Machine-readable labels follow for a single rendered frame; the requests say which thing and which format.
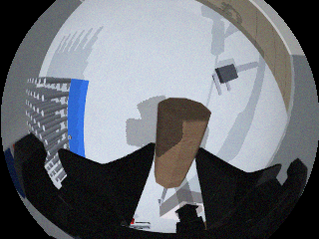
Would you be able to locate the brown-handled metal rod tool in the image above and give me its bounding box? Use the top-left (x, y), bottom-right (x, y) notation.
top-left (155, 99), bottom-right (211, 206)

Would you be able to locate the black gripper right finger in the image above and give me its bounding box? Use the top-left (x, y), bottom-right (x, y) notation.
top-left (195, 147), bottom-right (282, 230)

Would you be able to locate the blue flat strip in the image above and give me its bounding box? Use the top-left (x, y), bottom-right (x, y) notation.
top-left (68, 79), bottom-right (89, 158)

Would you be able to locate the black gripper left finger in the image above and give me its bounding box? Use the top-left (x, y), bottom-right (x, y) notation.
top-left (57, 143), bottom-right (156, 227)

